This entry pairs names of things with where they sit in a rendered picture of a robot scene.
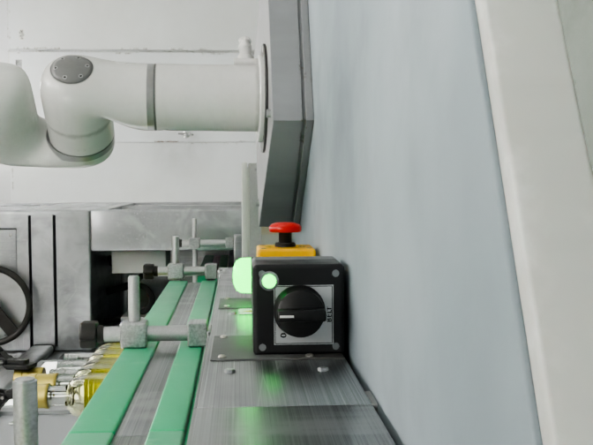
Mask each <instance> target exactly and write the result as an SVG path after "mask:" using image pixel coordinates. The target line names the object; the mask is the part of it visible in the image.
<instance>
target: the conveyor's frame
mask: <svg viewBox="0 0 593 445"><path fill-rule="evenodd" d="M220 298H251V293H241V292H239V291H237V290H236V288H235V285H234V284H233V269H223V270H222V271H221V272H220V276H219V281H218V286H217V291H216V295H215V300H214V308H213V312H212V317H211V322H210V325H212V329H211V334H210V336H207V340H206V348H205V353H204V357H203V363H202V367H201V372H200V377H199V385H198V389H197V394H196V399H195V404H194V408H193V413H192V417H191V425H190V430H189V434H188V440H187V444H186V445H395V443H394V440H393V439H392V437H391V435H390V434H389V432H388V431H387V429H386V427H385V425H384V424H383V422H382V420H381V419H380V417H379V414H378V404H377V402H376V400H375V399H374V397H373V395H372V393H371V391H364V389H363V388H362V386H361V384H360V383H359V381H358V379H357V378H356V376H355V374H354V373H353V371H352V369H351V368H350V366H349V363H348V362H347V360H346V359H296V360H245V361H210V358H211V352H212V346H213V340H214V336H221V335H227V336H252V318H251V308H238V309H218V307H219V301H220Z"/></svg>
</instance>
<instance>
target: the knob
mask: <svg viewBox="0 0 593 445"><path fill-rule="evenodd" d="M274 319H275V321H276V324H277V325H278V327H279V328H280V329H281V330H282V331H283V332H284V333H286V334H288V335H290V336H294V337H307V336H311V335H312V334H314V333H315V332H317V331H318V330H319V328H320V327H321V325H322V323H323V321H326V320H327V312H326V308H325V303H324V301H323V299H322V297H321V296H320V295H319V294H318V292H317V291H315V290H314V289H313V288H311V287H309V286H306V285H293V286H290V287H288V288H287V289H285V290H283V291H282V292H281V293H280V294H279V296H278V297H277V299H276V300H275V302H274Z"/></svg>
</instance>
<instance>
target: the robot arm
mask: <svg viewBox="0 0 593 445"><path fill-rule="evenodd" d="M239 43H240V44H239V46H238V48H239V55H238V56H237V58H234V64H139V63H125V62H117V61H110V60H105V59H100V58H97V57H89V56H84V55H65V56H61V57H58V58H56V59H54V60H53V61H51V62H50V63H49V64H48V65H47V67H46V68H45V70H44V71H43V73H42V76H41V85H40V91H41V103H42V107H43V112H44V116H45V118H43V117H40V116H39V115H38V113H37V109H36V105H35V101H34V94H33V89H32V86H31V83H30V80H29V78H28V76H27V74H26V72H25V71H24V70H23V69H22V68H21V67H19V66H17V65H15V64H8V63H2V62H0V163H1V164H4V165H10V166H19V167H43V168H71V169H76V168H86V167H92V166H94V165H97V164H100V163H102V162H104V161H105V160H107V159H108V158H109V156H110V155H111V154H112V152H113V149H114V146H115V129H114V122H116V123H119V124H121V125H124V126H127V127H130V128H132V129H137V130H142V131H214V132H256V138H257V142H262V141H263V130H264V124H265V65H264V57H263V55H260V54H258V56H257V58H254V56H253V55H252V54H251V39H250V38H249V37H248V36H243V37H241V38H240V39H239ZM0 366H3V367H4V368H5V369H6V370H29V369H32V368H34V367H36V366H37V362H29V358H14V357H13V356H12V355H9V354H8V353H7V352H6V351H5V350H4V349H3V348H2V347H1V346H0Z"/></svg>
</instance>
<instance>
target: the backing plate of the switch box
mask: <svg viewBox="0 0 593 445"><path fill-rule="evenodd" d="M296 359H345V357H344V356H343V354H342V353H315V354H311V353H307V354H264V355H256V354H254V352H253V345H252V336H227V335H221V336H214V340H213V346H212V352H211V358H210V361H245V360H296Z"/></svg>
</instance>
